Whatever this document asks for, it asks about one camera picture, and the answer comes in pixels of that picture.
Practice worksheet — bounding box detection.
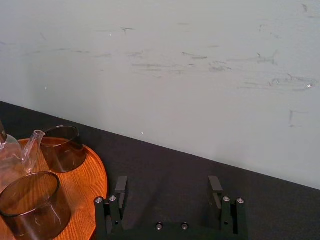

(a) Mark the round orange wooden tray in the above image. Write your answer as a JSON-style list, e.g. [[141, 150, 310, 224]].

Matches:
[[0, 138, 109, 240]]

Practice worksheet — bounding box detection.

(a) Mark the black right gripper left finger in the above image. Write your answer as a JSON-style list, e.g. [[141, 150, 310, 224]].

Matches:
[[94, 175, 129, 235]]

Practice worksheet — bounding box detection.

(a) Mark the clear glass teapot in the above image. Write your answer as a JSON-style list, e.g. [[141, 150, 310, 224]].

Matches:
[[0, 119, 46, 194]]

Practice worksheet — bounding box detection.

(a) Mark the black table cloth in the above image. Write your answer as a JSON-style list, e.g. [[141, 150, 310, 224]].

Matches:
[[0, 100, 320, 240]]

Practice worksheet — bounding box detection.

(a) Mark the smoky brown glass tumbler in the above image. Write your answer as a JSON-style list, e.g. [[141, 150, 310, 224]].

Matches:
[[39, 125, 87, 173], [0, 171, 73, 240]]

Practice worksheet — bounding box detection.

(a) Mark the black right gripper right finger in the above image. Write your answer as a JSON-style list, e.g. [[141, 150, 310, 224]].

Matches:
[[208, 175, 247, 236]]

